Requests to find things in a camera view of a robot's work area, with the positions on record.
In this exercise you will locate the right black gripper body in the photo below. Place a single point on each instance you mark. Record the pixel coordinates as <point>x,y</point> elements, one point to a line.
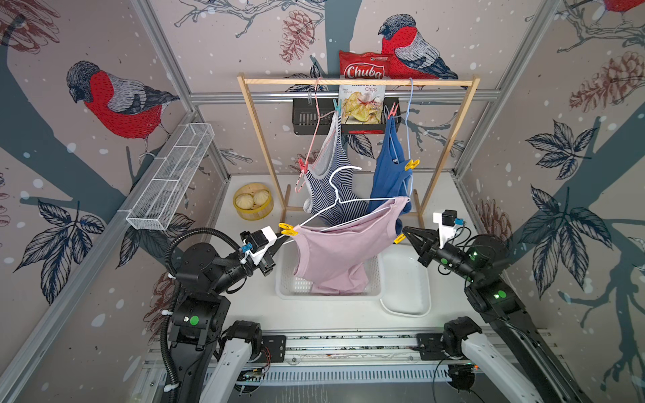
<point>452,259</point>

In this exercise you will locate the yellow steamer with buns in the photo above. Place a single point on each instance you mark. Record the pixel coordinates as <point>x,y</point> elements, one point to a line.
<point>253,202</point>

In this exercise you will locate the black wall basket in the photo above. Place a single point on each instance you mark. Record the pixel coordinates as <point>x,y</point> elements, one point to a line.
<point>304,118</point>

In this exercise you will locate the white perforated basket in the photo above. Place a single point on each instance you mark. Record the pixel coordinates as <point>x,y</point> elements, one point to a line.
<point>292,288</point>

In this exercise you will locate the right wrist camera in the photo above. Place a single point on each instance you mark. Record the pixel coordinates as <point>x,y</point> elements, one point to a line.
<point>448,226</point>

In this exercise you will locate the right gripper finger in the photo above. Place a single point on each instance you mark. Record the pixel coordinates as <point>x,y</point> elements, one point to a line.
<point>424,251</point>
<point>420,237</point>

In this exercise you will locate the yellow clothespin on blue top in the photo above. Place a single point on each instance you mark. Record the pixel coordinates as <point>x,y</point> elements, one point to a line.
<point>411,165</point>

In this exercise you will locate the pink wire hanger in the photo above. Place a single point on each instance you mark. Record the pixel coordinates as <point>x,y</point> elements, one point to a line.
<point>301,179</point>

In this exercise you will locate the pink tank top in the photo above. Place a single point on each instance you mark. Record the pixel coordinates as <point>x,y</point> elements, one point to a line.
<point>333,259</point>

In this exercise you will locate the red clothespin on blue top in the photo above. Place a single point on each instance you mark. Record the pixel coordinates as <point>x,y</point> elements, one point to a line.
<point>393,111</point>

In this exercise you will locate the wooden clothes rack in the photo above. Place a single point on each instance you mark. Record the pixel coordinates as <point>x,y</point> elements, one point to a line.
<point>419,203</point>

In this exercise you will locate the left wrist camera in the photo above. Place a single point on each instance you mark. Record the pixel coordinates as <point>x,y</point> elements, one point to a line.
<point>255,245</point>

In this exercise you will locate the red clothespin on striped top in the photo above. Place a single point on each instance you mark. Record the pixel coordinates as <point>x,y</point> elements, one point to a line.
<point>303,166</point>

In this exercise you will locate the white wire mesh shelf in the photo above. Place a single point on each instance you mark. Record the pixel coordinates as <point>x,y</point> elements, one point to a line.
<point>162,196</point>

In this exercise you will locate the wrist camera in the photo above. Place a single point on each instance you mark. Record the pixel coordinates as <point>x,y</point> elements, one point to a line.
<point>448,226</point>
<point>255,245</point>

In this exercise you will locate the white plastic tray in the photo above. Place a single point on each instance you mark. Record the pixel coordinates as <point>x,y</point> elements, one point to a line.
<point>406,283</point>

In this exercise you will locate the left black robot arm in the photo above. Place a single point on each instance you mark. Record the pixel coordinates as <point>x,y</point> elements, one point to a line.
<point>206,361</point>

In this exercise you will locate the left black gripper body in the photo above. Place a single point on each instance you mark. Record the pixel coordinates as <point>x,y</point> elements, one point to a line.
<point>248,268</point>

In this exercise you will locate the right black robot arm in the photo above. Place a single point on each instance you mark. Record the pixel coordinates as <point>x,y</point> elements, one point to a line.
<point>537,375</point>

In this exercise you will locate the striped tank top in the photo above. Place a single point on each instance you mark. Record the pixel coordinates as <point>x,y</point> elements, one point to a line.
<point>331,198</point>

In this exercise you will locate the red chips bag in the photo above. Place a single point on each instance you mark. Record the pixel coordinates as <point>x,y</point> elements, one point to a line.
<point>362,105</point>

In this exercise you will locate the blue tank top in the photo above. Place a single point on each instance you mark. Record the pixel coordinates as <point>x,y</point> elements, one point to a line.
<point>391,177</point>

